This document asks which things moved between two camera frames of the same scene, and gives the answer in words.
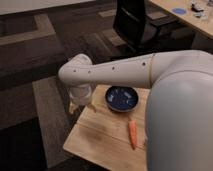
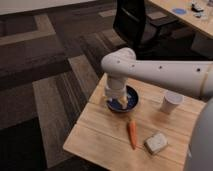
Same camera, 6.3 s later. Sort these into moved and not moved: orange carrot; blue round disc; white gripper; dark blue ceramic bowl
Moved: white gripper
Not moved: dark blue ceramic bowl; orange carrot; blue round disc
